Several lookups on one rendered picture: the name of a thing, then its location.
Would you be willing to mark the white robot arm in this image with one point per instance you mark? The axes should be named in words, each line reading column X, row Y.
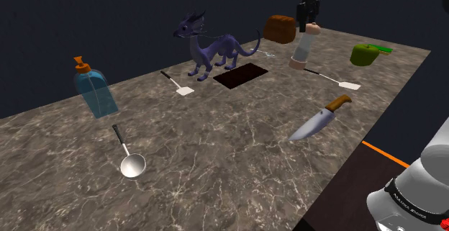
column 426, row 174

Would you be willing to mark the brown bread loaf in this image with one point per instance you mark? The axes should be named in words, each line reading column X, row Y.
column 279, row 29

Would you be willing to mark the clear pepper grinder tan ends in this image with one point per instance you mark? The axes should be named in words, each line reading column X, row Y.
column 304, row 46

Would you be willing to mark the green apple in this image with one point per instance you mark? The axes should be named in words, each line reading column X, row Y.
column 364, row 55

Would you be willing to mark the green flat sponge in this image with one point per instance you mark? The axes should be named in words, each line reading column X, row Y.
column 385, row 50

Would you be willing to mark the dark red flat rectangle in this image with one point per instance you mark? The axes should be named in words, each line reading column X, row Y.
column 242, row 75

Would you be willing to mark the purple dragon figure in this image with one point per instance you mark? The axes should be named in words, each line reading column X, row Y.
column 210, row 49

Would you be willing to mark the blue soap bottle orange pump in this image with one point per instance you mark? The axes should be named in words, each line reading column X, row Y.
column 96, row 95

